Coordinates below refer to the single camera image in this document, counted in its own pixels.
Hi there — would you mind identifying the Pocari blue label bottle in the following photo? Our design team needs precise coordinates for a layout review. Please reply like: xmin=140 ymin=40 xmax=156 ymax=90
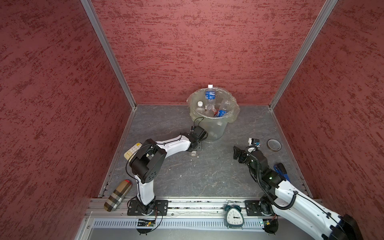
xmin=205 ymin=85 xmax=216 ymax=110

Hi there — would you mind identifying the red white label water bottle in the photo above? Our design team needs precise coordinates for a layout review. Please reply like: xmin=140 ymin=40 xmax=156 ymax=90
xmin=196 ymin=101 xmax=206 ymax=115

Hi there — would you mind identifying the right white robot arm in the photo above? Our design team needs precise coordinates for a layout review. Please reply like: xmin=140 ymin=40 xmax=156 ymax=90
xmin=234 ymin=145 xmax=363 ymax=240

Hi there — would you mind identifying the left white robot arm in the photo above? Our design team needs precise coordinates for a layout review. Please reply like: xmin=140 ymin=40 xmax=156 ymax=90
xmin=128 ymin=126 xmax=209 ymax=215

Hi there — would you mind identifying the translucent green bin liner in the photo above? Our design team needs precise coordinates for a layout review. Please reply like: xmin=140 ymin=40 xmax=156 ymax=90
xmin=187 ymin=86 xmax=241 ymax=124

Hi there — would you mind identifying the tape roll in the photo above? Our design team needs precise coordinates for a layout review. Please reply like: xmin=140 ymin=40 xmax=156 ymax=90
xmin=267 ymin=139 xmax=282 ymax=152

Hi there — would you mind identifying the blue box cutter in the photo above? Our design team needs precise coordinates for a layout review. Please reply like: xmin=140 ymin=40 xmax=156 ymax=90
xmin=274 ymin=163 xmax=290 ymax=182

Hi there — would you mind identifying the green alarm clock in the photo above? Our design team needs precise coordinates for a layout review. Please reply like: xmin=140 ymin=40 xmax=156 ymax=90
xmin=224 ymin=202 xmax=245 ymax=229

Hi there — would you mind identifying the beige calculator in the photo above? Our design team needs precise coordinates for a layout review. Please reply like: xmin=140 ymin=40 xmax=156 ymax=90
xmin=124 ymin=143 xmax=142 ymax=162

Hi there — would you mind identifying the striped brown cylinder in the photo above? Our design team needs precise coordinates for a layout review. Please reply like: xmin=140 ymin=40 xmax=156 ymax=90
xmin=104 ymin=180 xmax=132 ymax=212

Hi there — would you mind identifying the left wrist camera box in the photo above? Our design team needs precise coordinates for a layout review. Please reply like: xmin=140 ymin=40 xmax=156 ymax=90
xmin=192 ymin=126 xmax=205 ymax=135

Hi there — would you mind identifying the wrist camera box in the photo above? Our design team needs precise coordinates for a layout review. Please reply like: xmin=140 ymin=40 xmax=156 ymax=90
xmin=248 ymin=138 xmax=260 ymax=148
xmin=192 ymin=126 xmax=205 ymax=135

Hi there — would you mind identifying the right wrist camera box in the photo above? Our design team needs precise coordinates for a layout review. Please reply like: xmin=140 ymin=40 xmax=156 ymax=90
xmin=248 ymin=138 xmax=260 ymax=148

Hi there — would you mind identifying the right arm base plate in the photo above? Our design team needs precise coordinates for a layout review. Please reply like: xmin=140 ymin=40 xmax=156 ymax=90
xmin=244 ymin=200 xmax=271 ymax=217

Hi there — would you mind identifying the right circuit board with cables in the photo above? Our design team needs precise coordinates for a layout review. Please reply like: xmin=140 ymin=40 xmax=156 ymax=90
xmin=263 ymin=215 xmax=279 ymax=235

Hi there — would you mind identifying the circuit board with cables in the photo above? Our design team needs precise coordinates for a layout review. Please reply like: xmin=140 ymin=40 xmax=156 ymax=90
xmin=136 ymin=207 xmax=164 ymax=235
xmin=263 ymin=215 xmax=279 ymax=235

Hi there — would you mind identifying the aluminium front rail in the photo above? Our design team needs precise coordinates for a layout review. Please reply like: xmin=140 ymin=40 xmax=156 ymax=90
xmin=85 ymin=197 xmax=331 ymax=220

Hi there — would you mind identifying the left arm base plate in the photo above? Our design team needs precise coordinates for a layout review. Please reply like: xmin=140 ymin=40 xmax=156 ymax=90
xmin=127 ymin=199 xmax=169 ymax=216

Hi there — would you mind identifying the left circuit board with cables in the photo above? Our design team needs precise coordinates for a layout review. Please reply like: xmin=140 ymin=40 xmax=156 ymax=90
xmin=136 ymin=207 xmax=164 ymax=235

